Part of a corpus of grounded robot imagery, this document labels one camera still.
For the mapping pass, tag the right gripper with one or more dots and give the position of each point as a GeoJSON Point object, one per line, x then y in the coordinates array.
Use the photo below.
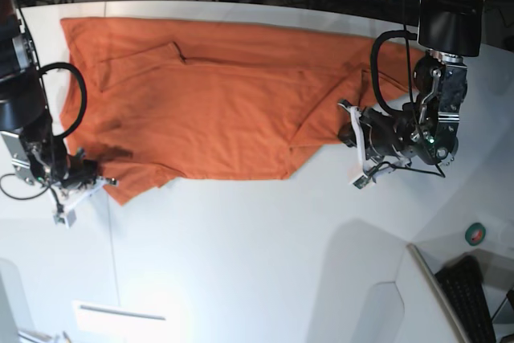
{"type": "Point", "coordinates": [76, 173]}

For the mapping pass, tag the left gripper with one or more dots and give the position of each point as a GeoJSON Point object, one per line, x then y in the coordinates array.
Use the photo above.
{"type": "Point", "coordinates": [380, 138]}

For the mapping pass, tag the orange t-shirt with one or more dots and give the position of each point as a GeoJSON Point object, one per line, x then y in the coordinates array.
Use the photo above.
{"type": "Point", "coordinates": [210, 100]}

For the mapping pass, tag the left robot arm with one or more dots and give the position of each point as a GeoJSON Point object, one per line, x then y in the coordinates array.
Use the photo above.
{"type": "Point", "coordinates": [426, 127]}

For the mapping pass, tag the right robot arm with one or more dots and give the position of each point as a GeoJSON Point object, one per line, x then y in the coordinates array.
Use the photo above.
{"type": "Point", "coordinates": [37, 154]}

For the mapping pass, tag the green tape roll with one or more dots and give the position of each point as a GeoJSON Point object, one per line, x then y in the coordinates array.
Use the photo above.
{"type": "Point", "coordinates": [475, 234]}

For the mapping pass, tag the black keyboard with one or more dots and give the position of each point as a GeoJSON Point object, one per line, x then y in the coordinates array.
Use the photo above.
{"type": "Point", "coordinates": [462, 284]}

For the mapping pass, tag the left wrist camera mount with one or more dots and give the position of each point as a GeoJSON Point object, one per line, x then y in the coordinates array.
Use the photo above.
{"type": "Point", "coordinates": [367, 171]}

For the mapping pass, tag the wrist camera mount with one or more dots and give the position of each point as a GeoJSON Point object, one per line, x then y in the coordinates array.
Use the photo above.
{"type": "Point", "coordinates": [68, 199]}
{"type": "Point", "coordinates": [367, 171]}

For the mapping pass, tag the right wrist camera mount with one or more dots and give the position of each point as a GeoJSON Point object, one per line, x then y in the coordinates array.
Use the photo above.
{"type": "Point", "coordinates": [68, 199]}

